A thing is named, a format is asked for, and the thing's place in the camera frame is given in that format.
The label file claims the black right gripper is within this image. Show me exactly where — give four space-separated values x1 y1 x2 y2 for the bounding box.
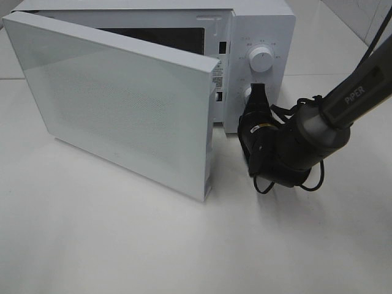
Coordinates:
238 83 282 144

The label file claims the white timer knob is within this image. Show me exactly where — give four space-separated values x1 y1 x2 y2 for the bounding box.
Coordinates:
243 86 252 106

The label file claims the white microwave door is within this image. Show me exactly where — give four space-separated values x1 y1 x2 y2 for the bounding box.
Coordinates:
3 12 218 201

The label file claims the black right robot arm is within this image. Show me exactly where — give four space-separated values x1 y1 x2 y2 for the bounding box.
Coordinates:
238 38 391 187

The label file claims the upper white power knob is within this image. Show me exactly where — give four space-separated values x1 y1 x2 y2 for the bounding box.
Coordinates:
249 45 274 73

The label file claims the white microwave oven body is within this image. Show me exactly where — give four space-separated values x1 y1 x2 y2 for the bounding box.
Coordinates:
2 1 296 133

